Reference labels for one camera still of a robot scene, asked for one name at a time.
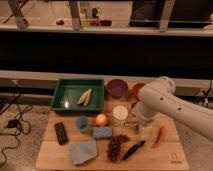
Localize green plastic tray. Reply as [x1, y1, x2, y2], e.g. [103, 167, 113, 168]
[50, 78, 104, 114]

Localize black floor cables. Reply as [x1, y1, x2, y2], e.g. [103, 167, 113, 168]
[0, 81, 34, 168]

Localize orange peach toy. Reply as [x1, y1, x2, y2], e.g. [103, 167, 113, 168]
[95, 114, 108, 126]

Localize clear plastic gripper attachment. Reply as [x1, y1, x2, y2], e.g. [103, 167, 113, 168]
[138, 125, 153, 140]

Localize yellow corn cob toy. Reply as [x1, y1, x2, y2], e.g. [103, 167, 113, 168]
[77, 89, 92, 106]

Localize blue cup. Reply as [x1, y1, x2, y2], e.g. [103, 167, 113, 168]
[76, 116, 89, 133]

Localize red bowl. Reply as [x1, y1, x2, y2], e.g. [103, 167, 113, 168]
[132, 83, 145, 100]

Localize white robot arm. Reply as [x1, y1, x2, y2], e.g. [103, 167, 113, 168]
[135, 76, 213, 141]

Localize black remote control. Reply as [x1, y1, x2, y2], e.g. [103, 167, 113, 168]
[54, 122, 68, 145]

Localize blue grey towel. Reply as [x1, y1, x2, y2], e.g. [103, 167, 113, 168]
[70, 140, 98, 165]

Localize black handled brush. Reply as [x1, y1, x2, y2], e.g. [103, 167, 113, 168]
[122, 140, 146, 160]

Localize red chili pepper toy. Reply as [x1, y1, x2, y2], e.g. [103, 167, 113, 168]
[151, 126, 166, 148]

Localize purple bowl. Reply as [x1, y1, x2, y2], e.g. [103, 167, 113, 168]
[105, 79, 128, 98]

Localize dark grape bunch toy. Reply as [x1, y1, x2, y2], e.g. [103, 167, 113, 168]
[107, 134, 130, 162]

